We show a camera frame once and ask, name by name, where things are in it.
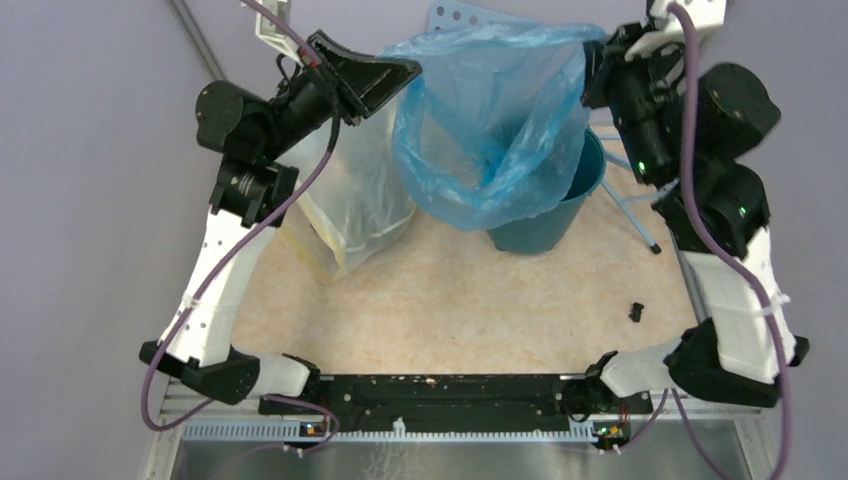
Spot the teal plastic trash bin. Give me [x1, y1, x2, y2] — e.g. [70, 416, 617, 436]
[487, 129, 606, 256]

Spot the left aluminium frame post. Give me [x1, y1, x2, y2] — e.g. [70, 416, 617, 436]
[165, 0, 225, 80]

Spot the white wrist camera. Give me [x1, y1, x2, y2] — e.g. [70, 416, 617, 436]
[645, 0, 729, 51]
[255, 0, 304, 66]

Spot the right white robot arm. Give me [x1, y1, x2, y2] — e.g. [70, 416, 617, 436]
[582, 23, 810, 412]

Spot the translucent white bag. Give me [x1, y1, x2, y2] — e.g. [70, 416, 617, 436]
[280, 100, 416, 283]

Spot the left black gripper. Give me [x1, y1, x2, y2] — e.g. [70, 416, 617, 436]
[260, 28, 422, 159]

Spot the white cable duct strip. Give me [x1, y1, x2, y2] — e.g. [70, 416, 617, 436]
[182, 419, 597, 444]

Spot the blue plastic trash bag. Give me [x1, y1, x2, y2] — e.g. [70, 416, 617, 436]
[384, 21, 606, 231]

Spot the light blue perforated stool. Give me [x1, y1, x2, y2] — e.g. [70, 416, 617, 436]
[427, 1, 668, 255]

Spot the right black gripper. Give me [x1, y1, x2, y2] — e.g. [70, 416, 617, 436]
[576, 23, 685, 187]

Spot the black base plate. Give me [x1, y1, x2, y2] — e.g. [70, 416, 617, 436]
[300, 374, 653, 434]

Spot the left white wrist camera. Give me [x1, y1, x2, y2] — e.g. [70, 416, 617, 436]
[255, 0, 304, 66]

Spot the small black clip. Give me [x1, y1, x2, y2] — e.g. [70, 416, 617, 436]
[628, 302, 645, 323]

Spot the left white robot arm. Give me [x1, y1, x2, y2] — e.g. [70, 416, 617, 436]
[139, 31, 422, 414]

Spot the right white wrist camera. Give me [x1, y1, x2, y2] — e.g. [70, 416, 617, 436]
[645, 0, 729, 51]

